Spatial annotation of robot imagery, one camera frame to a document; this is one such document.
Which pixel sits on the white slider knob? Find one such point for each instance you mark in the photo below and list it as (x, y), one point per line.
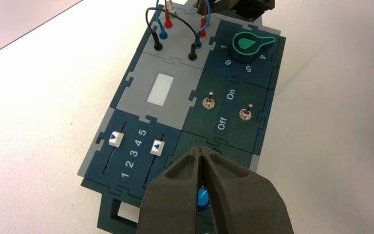
(157, 148)
(116, 139)

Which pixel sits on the silver toggle switch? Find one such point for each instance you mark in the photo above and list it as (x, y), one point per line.
(245, 113)
(208, 101)

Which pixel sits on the blue round push button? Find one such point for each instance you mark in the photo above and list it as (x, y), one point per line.
(203, 197)

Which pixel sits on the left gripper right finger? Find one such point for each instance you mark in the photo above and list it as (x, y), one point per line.
(242, 203)

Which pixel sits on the white rectangular display window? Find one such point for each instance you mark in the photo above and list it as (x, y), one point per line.
(160, 89)

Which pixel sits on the multicoloured modular control box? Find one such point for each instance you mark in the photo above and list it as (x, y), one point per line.
(174, 126)

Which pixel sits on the green rotary knob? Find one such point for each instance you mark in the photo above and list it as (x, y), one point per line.
(246, 48)

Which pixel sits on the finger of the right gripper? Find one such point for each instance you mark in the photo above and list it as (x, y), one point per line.
(245, 9)
(203, 6)

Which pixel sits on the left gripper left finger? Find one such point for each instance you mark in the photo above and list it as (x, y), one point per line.
(171, 200)

